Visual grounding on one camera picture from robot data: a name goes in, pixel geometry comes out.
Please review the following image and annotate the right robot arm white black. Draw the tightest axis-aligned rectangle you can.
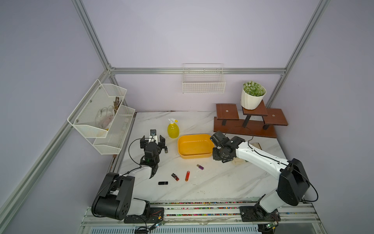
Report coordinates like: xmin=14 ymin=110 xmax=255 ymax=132
xmin=210 ymin=131 xmax=319 ymax=217

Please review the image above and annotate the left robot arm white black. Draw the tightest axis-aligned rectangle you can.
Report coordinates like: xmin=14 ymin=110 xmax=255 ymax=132
xmin=91 ymin=136 xmax=166 ymax=220

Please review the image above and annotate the yellow plastic storage box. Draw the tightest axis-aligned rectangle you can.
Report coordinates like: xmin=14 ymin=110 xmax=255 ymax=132
xmin=178 ymin=134 xmax=215 ymax=160

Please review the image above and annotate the cream work glove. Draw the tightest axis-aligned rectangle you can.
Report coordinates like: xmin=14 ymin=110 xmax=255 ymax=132
xmin=232 ymin=142 xmax=262 ymax=165

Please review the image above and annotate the yellow spray bottle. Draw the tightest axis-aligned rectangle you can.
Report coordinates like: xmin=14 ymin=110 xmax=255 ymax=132
xmin=167 ymin=119 xmax=180 ymax=139

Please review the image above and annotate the brown wooden tiered stand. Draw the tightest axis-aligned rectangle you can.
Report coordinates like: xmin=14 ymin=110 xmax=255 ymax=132
xmin=213 ymin=101 xmax=288 ymax=138

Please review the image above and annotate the clear plastic bag in shelf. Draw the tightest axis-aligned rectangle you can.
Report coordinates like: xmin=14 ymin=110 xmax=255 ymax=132
xmin=95 ymin=106 xmax=115 ymax=130

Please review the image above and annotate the white mesh two-tier shelf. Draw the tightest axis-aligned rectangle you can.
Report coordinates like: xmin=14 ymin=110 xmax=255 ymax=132
xmin=67 ymin=80 xmax=135 ymax=155

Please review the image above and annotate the white pot green plant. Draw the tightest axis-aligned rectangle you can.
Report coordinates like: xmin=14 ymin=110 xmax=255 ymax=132
xmin=241 ymin=81 xmax=267 ymax=110

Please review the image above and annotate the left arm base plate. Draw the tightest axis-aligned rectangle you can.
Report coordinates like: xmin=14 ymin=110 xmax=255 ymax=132
xmin=124 ymin=207 xmax=165 ymax=224

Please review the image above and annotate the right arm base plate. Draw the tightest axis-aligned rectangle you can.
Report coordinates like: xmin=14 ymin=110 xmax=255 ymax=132
xmin=239 ymin=206 xmax=280 ymax=222

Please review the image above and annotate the white wire wall basket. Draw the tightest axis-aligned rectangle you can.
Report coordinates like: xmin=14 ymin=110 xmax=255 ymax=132
xmin=182 ymin=63 xmax=226 ymax=94

